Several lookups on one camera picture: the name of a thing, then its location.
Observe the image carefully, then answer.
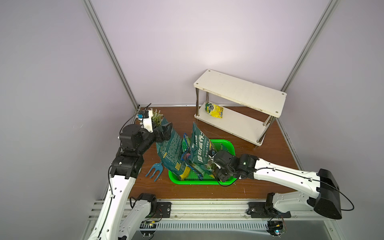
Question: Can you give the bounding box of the dark green soil bag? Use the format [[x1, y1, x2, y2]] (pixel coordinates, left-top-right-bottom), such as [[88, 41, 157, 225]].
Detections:
[[156, 128, 191, 181]]

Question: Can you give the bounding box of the green yellow large fertilizer bag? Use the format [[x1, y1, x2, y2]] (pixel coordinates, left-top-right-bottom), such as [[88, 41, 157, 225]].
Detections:
[[190, 123, 218, 181]]

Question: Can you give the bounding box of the colourful flower fertilizer bag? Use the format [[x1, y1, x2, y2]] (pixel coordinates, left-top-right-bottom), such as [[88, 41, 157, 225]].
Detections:
[[182, 133, 204, 181]]

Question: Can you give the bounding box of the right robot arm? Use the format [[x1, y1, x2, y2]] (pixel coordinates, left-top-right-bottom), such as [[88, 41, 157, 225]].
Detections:
[[208, 150, 342, 220]]

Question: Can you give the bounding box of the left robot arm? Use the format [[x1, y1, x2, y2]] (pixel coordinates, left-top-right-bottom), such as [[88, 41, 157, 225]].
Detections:
[[89, 123, 173, 240]]

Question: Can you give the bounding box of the left yellow green fertilizer packet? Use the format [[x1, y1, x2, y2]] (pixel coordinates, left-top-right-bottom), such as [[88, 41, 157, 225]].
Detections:
[[205, 103, 224, 119]]

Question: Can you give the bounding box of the white two-tier shelf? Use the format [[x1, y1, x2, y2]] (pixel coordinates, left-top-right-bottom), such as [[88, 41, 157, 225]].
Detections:
[[194, 70, 287, 147]]

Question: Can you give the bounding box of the potted lavender plant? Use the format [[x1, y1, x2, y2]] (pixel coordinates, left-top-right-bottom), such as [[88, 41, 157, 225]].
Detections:
[[151, 109, 164, 129]]

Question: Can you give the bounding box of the green plastic basket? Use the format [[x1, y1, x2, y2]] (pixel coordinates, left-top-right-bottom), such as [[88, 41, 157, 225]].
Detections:
[[169, 140, 237, 186]]

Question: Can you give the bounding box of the aluminium corner profile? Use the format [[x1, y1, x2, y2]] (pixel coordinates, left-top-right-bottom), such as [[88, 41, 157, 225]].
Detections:
[[82, 0, 140, 109]]

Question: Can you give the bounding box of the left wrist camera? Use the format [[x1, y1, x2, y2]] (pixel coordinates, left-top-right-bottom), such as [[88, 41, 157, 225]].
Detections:
[[137, 110, 153, 133]]

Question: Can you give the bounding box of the teal garden fork yellow handle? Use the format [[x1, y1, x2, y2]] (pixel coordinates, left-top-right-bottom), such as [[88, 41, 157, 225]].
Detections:
[[145, 163, 164, 182]]

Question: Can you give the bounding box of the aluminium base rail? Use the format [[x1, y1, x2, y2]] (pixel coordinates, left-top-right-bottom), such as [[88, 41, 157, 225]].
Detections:
[[82, 199, 344, 240]]

